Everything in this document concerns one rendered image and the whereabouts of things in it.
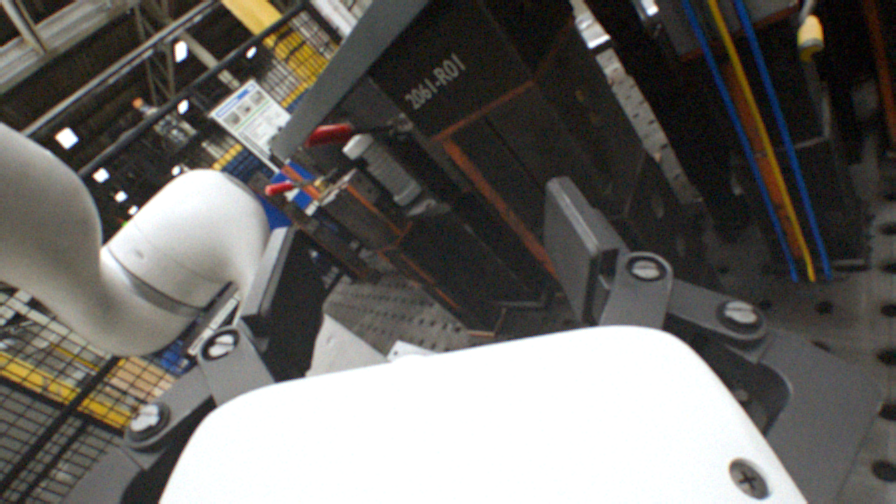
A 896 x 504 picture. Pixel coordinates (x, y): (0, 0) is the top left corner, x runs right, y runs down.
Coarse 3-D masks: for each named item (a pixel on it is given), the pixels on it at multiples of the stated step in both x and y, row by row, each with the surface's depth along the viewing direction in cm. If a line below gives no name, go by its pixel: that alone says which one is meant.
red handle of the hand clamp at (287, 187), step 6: (306, 180) 85; (312, 180) 86; (270, 186) 81; (276, 186) 81; (282, 186) 82; (288, 186) 83; (294, 186) 84; (300, 186) 85; (306, 186) 86; (270, 192) 81; (276, 192) 81; (282, 192) 82
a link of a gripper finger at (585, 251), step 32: (576, 192) 11; (576, 224) 10; (608, 224) 11; (576, 256) 11; (608, 256) 9; (576, 288) 11; (608, 288) 9; (672, 288) 9; (672, 320) 9; (704, 320) 8; (736, 320) 8
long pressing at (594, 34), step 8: (648, 0) 41; (648, 8) 38; (584, 16) 55; (592, 16) 52; (656, 16) 38; (584, 24) 52; (584, 32) 49; (592, 32) 47; (600, 32) 45; (592, 40) 44; (600, 40) 42; (608, 40) 42; (592, 48) 43; (600, 48) 43; (608, 48) 43
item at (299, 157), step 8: (280, 128) 83; (272, 136) 81; (296, 152) 84; (296, 160) 85; (304, 160) 85; (312, 160) 86; (304, 168) 87; (312, 168) 86; (320, 176) 89; (328, 184) 90
